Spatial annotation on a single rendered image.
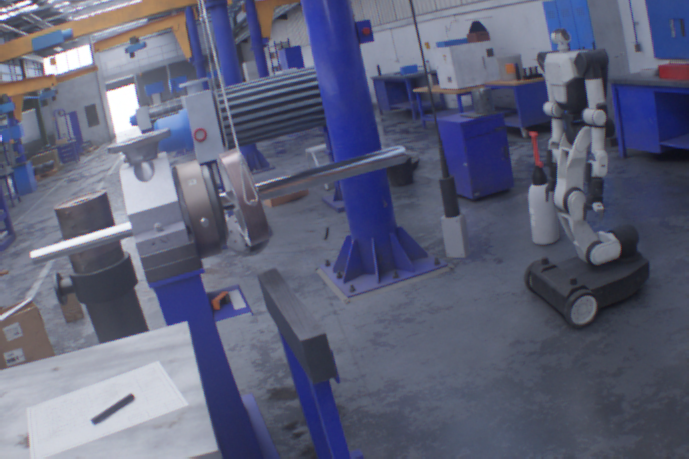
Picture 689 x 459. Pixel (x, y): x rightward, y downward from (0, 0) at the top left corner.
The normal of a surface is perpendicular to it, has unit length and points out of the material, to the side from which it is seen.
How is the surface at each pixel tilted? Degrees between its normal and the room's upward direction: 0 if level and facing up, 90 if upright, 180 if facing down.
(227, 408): 90
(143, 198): 45
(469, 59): 90
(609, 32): 90
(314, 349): 90
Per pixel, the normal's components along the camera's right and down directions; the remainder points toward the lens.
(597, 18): 0.28, 0.18
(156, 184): 0.07, -0.54
